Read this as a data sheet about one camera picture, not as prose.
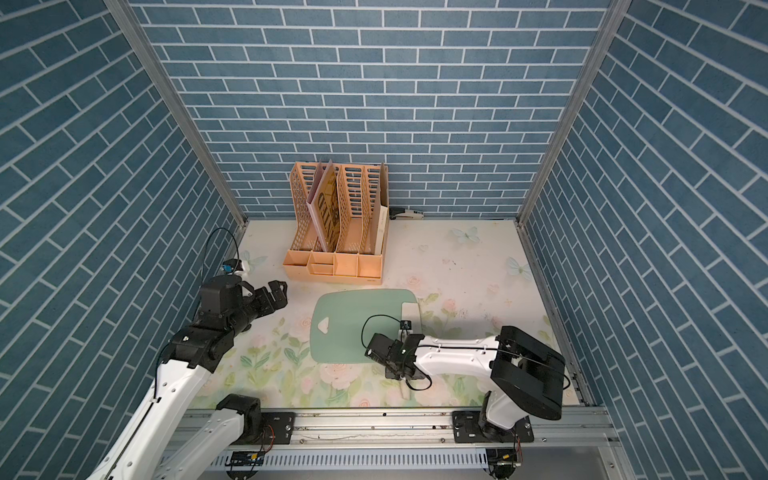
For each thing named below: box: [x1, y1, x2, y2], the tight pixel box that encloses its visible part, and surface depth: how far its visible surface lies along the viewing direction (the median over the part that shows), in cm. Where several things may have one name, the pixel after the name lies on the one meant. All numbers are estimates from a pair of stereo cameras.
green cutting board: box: [310, 289, 417, 364], surface depth 98 cm
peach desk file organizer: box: [283, 162, 389, 285], surface depth 104 cm
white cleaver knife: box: [401, 302, 422, 334], surface depth 96 cm
